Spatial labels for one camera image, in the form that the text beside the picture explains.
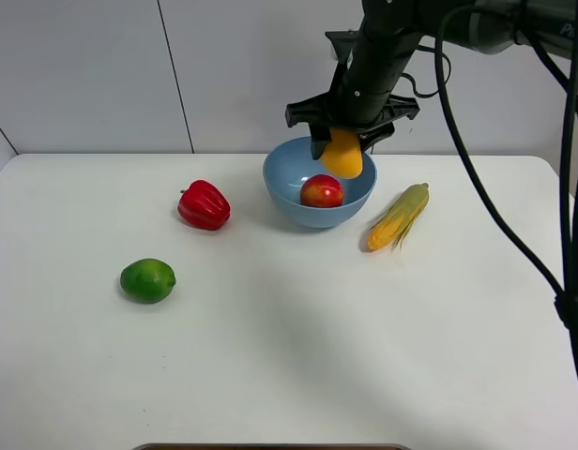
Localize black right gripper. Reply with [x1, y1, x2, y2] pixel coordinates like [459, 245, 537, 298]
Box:
[285, 29, 419, 160]

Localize yellow mango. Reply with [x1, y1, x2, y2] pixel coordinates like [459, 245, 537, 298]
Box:
[320, 128, 363, 179]

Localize red apple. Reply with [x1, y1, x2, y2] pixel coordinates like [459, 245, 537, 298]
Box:
[300, 174, 344, 208]

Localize green lime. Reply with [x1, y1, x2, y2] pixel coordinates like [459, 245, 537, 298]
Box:
[119, 258, 176, 305]

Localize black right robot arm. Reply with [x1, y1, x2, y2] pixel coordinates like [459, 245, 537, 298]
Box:
[285, 0, 577, 158]

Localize blue bowl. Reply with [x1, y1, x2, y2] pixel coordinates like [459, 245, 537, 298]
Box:
[262, 136, 378, 230]

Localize yellow corn cob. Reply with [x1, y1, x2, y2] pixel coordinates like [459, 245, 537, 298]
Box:
[367, 183, 430, 251]

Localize red bell pepper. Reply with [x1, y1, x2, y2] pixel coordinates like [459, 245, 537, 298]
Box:
[177, 180, 231, 231]

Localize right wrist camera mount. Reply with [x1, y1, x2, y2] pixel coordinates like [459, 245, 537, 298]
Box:
[325, 30, 358, 64]

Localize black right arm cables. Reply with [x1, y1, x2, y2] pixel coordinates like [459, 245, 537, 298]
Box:
[403, 0, 578, 423]

